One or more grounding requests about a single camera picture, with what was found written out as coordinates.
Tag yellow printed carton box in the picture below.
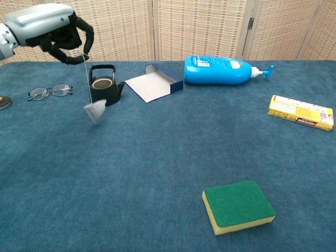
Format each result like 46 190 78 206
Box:
267 94 334 132

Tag green and yellow sponge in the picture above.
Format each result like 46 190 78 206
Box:
202 180 276 236

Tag tea bag with green tag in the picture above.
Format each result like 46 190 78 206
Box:
78 52 107 124

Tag blue pump dispenser bottle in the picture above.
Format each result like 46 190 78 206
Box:
184 55 275 85

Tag thin-framed eyeglasses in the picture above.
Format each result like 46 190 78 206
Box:
28 83 74 102

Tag woven folding screen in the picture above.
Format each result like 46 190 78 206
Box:
0 0 336 66

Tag blue tablecloth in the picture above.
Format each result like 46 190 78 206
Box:
0 60 336 252

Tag black cast iron teapot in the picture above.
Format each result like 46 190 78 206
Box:
88 64 125 107

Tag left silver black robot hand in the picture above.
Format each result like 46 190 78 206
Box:
4 3 95 65

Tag open blue cardboard box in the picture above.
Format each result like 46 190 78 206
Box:
124 63 184 103

